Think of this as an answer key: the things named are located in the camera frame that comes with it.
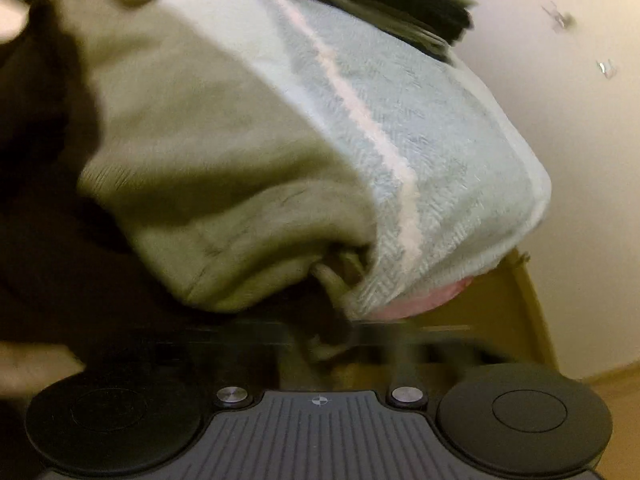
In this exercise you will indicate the olive and black sweater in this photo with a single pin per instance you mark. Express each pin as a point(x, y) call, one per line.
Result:
point(151, 182)

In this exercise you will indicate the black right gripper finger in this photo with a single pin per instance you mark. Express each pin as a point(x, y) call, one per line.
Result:
point(429, 358)

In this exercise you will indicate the wall switch plate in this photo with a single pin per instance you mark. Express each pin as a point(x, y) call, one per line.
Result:
point(607, 68)

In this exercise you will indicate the wall socket plate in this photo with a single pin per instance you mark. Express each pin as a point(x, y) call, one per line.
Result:
point(561, 21)

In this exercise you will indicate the striped pastel bedspread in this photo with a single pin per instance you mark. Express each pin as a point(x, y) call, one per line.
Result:
point(456, 187)

